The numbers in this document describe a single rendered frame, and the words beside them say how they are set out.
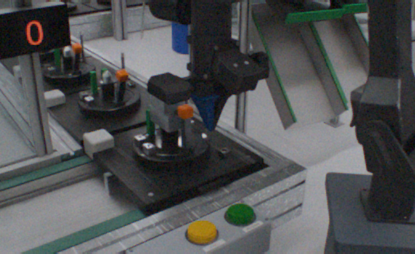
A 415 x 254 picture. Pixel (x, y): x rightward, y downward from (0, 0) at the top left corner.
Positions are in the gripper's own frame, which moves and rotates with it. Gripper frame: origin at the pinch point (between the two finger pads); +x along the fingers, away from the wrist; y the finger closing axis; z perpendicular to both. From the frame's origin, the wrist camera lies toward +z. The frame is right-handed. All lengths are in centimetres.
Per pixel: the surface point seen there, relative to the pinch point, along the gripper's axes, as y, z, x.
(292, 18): 21.1, -4.4, -10.4
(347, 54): 46.3, -9.8, 2.0
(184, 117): -0.8, -6.0, 3.4
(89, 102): -5.4, -35.1, 9.7
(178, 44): 53, -90, 20
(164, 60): 44, -86, 24
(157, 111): -2.1, -12.6, 4.3
